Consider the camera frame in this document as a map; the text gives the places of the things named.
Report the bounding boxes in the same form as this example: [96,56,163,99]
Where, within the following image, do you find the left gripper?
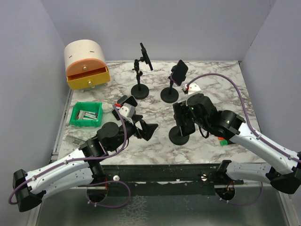
[110,114,158,152]

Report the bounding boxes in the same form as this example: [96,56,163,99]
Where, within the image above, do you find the grey black phone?
[173,102,196,137]

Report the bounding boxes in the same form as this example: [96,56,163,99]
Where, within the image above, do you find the black phone stand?
[168,126,190,145]

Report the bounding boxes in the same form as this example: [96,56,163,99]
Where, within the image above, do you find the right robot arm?
[170,93,301,194]

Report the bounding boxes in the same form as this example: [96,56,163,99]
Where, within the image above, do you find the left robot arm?
[9,115,158,212]

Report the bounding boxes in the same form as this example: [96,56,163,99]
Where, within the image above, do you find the black phone on brown stand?
[111,96,137,121]

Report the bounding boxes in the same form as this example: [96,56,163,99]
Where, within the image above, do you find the back middle phone stand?
[160,65,179,104]

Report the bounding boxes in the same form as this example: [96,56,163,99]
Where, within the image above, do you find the back left phone stand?
[131,57,149,100]

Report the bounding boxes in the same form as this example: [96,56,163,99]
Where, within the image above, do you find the black phone back left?
[140,43,153,71]

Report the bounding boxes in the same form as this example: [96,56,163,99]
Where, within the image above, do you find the green plastic bin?
[69,102,103,127]

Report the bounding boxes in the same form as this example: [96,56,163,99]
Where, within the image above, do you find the yellow lower drawer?
[67,68,111,90]

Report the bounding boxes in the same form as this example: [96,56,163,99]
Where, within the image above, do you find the orange upper drawer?
[66,58,108,81]

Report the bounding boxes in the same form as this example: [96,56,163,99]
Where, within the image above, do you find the beige drawer cabinet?
[63,40,106,70]

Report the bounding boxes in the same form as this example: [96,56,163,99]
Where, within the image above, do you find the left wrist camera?
[119,103,135,118]

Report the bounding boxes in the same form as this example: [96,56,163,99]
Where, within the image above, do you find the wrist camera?
[182,82,201,96]
[119,103,135,118]

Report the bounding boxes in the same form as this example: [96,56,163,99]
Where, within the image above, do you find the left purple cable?
[8,103,131,209]

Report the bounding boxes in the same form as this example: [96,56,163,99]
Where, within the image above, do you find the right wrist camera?
[182,82,201,96]

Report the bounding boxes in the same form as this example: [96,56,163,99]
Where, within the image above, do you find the black front rail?
[88,163,243,196]

